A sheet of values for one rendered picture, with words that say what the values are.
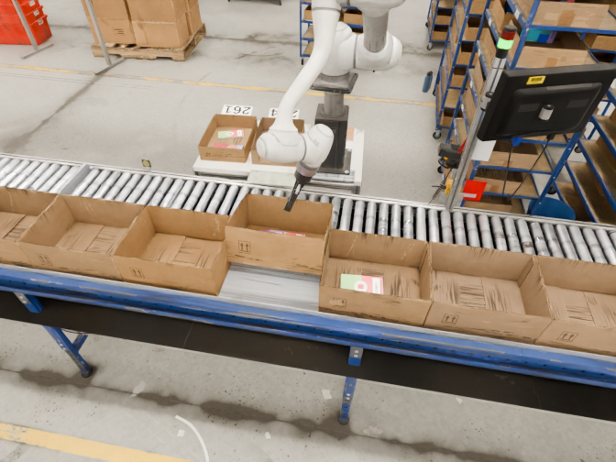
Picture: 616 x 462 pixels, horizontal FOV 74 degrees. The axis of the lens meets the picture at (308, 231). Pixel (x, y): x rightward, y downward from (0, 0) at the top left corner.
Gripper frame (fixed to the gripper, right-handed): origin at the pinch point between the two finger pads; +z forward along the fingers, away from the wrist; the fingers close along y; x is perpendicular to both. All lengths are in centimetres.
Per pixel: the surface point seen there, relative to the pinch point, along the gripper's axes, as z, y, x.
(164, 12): 119, 365, 201
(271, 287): 12.6, -36.3, -4.4
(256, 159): 32, 60, 23
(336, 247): -1.5, -16.2, -24.3
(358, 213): 13.9, 28.5, -37.8
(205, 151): 40, 59, 53
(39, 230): 35, -34, 92
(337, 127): -7, 64, -12
